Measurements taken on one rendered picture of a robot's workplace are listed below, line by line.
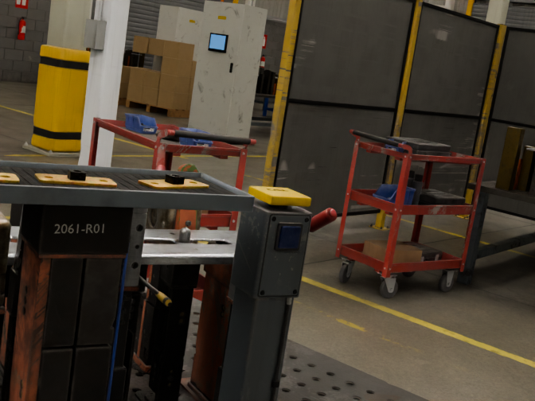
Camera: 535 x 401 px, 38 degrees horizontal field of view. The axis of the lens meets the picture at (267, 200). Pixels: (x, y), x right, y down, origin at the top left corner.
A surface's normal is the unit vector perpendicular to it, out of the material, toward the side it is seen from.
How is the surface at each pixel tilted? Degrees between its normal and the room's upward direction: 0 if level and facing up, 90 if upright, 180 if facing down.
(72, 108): 90
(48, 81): 90
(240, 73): 90
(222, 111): 90
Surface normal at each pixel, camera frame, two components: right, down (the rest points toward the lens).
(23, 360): -0.85, -0.04
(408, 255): 0.51, 0.23
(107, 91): 0.75, 0.23
